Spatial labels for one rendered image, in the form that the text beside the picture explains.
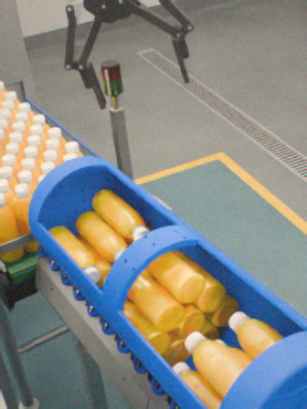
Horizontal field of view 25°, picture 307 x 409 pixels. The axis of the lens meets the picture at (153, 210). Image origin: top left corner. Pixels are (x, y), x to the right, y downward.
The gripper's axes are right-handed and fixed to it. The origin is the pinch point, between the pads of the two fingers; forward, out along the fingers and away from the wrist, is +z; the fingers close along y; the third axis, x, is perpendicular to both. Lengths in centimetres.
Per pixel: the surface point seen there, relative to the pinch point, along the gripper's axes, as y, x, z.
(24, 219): 51, -62, 49
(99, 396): 51, -52, 111
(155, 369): 15, 5, 53
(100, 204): 26, -49, 44
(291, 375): -10, 21, 46
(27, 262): 55, -59, 61
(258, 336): -5, 3, 52
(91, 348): 37, -27, 71
